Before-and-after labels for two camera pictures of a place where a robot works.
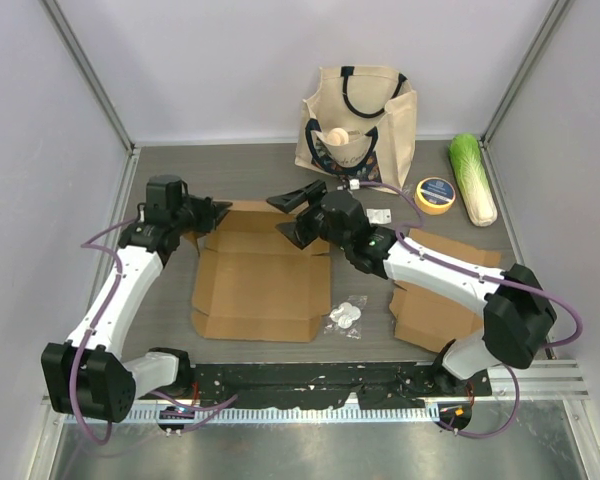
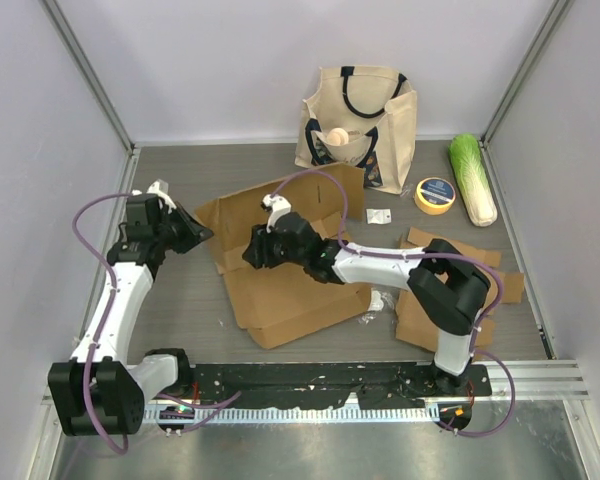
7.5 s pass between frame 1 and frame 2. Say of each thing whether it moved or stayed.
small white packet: stayed
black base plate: stayed
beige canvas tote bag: stayed
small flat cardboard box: stayed
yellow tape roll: stayed
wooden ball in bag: stayed
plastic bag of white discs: moved
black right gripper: moved
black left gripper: moved
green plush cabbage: stayed
